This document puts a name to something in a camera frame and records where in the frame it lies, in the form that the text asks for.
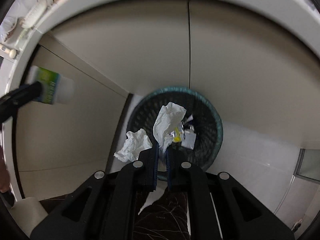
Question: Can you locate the black mesh trash bin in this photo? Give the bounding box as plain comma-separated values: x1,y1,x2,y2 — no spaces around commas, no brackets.
127,87,223,171

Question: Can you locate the white tissue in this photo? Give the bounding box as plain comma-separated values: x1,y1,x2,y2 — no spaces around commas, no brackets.
114,102,187,163

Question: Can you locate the person left hand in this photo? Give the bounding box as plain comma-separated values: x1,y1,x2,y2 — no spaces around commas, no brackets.
0,148,10,193

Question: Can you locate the white bowl with lid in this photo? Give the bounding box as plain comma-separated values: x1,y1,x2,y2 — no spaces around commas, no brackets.
21,0,47,29

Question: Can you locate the white green pill bottle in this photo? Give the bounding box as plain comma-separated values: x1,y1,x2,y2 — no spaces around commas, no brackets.
26,66,75,105

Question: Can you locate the yellow white snack bag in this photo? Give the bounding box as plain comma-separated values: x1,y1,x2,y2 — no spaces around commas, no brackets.
170,115,196,150

